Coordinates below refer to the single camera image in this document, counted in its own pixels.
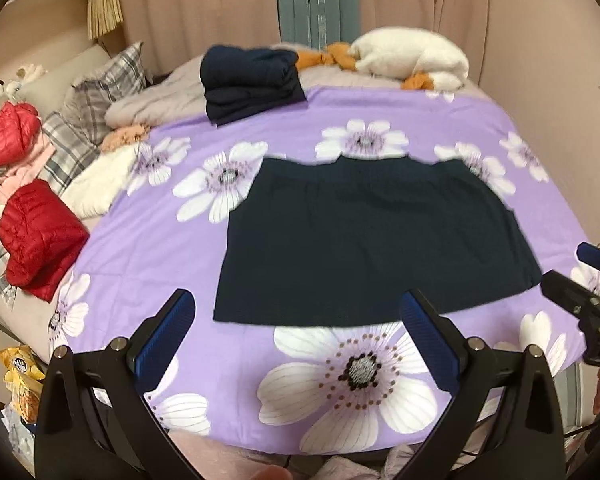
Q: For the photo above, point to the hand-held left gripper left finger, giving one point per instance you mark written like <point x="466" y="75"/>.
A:
<point x="162" y="340"/>

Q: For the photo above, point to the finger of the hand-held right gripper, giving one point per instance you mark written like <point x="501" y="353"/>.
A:
<point x="567" y="290"/>
<point x="599" y="257"/>

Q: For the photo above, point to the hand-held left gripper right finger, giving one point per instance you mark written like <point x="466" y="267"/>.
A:
<point x="427" y="340"/>

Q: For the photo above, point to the navy zip jacket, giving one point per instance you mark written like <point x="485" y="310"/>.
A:
<point x="369" y="240"/>

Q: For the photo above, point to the stack of folded navy clothes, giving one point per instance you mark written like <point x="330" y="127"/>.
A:
<point x="250" y="85"/>

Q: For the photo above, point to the folded red down jacket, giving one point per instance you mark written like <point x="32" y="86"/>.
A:
<point x="40" y="235"/>

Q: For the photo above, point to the white cloth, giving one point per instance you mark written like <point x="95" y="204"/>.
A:
<point x="100" y="185"/>

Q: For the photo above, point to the peach cloth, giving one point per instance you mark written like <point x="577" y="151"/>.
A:
<point x="125" y="137"/>

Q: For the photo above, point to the plaid pillow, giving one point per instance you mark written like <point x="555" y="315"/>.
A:
<point x="115" y="80"/>
<point x="70" y="150"/>

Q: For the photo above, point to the pink cloth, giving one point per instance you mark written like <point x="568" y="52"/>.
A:
<point x="30" y="160"/>

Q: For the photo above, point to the grey quilt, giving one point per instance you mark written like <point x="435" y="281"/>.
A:
<point x="150" y="105"/>

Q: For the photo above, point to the purple floral blanket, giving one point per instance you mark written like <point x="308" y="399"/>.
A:
<point x="290" y="120"/>

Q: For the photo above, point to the white plush goose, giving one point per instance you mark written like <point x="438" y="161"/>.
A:
<point x="404" y="55"/>

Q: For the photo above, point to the beige bed headboard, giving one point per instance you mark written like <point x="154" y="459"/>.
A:
<point x="55" y="80"/>

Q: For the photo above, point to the white plush toys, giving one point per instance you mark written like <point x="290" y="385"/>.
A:
<point x="27" y="72"/>

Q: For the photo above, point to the beige curtain tassel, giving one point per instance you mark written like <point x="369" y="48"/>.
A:
<point x="105" y="10"/>

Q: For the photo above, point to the grey-green curtain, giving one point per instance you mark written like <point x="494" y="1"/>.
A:
<point x="315" y="0"/>

